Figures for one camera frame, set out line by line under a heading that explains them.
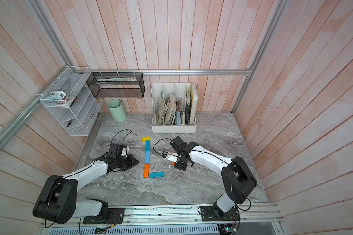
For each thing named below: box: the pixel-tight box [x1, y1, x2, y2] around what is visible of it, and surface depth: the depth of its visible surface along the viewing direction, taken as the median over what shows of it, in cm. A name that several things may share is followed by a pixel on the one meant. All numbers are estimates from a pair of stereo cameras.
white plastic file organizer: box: [151, 82, 199, 134], surface depth 106 cm
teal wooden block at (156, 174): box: [148, 171, 165, 179], surface depth 90 cm
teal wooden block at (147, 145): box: [145, 140, 151, 152], surface depth 103 cm
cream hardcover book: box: [189, 82, 199, 125], surface depth 100 cm
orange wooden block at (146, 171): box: [143, 163, 151, 179], surface depth 91 cm
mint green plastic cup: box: [107, 98, 127, 123], surface depth 111 cm
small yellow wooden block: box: [141, 136, 151, 143], surface depth 106 cm
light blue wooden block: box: [144, 150, 151, 164], surface depth 95 cm
